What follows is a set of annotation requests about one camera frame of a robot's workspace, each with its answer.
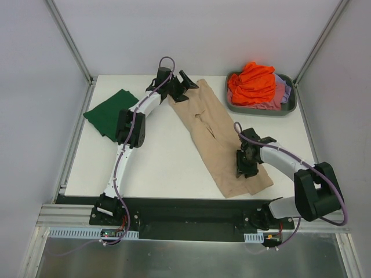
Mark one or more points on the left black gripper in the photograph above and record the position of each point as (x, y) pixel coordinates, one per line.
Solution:
(179, 87)

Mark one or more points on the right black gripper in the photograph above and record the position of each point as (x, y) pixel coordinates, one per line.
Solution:
(242, 163)

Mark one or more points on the beige t shirt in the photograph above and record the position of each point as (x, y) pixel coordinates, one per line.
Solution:
(212, 131)

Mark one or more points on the green t shirt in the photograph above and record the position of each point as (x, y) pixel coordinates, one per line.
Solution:
(104, 116)

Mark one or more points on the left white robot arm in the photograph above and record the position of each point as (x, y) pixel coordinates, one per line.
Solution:
(131, 132)

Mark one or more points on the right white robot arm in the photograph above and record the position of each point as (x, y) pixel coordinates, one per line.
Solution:
(317, 194)

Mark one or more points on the pink t shirt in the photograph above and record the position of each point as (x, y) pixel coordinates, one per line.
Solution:
(273, 105)

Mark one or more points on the orange t shirt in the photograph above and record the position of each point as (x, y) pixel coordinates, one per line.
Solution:
(254, 85)

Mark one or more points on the lavender t shirt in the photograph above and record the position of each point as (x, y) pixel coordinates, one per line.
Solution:
(282, 90)

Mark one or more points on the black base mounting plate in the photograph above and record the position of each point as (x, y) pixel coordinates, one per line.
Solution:
(182, 219)

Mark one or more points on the right white cable duct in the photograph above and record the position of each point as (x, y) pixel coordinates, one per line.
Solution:
(261, 237)

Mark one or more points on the white cable duct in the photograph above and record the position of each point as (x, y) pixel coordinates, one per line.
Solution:
(261, 237)
(92, 233)

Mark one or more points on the left aluminium frame post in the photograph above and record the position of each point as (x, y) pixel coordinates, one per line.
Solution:
(65, 33)

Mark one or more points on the aluminium frame post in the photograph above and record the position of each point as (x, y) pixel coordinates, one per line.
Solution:
(65, 33)
(329, 26)

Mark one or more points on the right aluminium frame post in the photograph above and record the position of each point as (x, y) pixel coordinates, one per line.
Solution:
(329, 26)

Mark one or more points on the front aluminium rail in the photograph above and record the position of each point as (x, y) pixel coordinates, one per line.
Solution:
(73, 215)

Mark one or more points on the left white cable duct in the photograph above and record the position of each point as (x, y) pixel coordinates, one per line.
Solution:
(92, 233)

